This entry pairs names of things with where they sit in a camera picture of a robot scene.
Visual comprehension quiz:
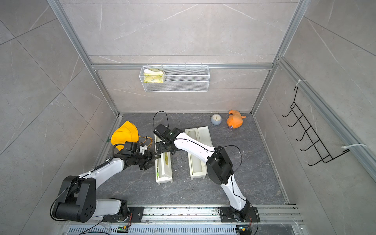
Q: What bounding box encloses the white wrap dispenser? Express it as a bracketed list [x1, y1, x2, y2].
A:
[154, 133, 173, 186]
[185, 126, 212, 180]

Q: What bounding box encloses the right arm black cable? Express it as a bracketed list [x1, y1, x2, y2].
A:
[152, 111, 259, 234]

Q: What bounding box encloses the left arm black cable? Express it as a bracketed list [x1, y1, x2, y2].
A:
[49, 143, 127, 235]

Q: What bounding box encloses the black wire hook rack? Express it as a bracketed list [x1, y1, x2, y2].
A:
[282, 86, 350, 166]

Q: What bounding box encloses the small grey alarm clock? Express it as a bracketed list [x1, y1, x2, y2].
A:
[210, 112, 222, 125]

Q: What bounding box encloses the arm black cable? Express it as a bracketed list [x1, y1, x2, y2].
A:
[49, 143, 127, 235]
[152, 111, 259, 234]

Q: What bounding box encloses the white wire mesh basket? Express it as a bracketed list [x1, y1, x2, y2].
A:
[139, 65, 210, 93]

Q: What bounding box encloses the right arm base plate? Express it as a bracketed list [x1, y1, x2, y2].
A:
[218, 205, 260, 223]

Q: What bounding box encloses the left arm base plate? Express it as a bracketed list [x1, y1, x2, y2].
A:
[103, 207, 145, 223]

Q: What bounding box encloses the yellow cap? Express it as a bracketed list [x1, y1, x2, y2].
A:
[111, 121, 139, 146]

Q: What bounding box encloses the orange plush toy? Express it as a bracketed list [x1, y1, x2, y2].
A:
[226, 110, 246, 130]

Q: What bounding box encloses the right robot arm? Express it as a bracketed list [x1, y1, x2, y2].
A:
[154, 124, 252, 222]

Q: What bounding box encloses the yellow wipes packet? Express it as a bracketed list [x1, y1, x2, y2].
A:
[143, 69, 165, 83]

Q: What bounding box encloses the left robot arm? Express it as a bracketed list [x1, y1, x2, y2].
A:
[50, 142, 160, 223]

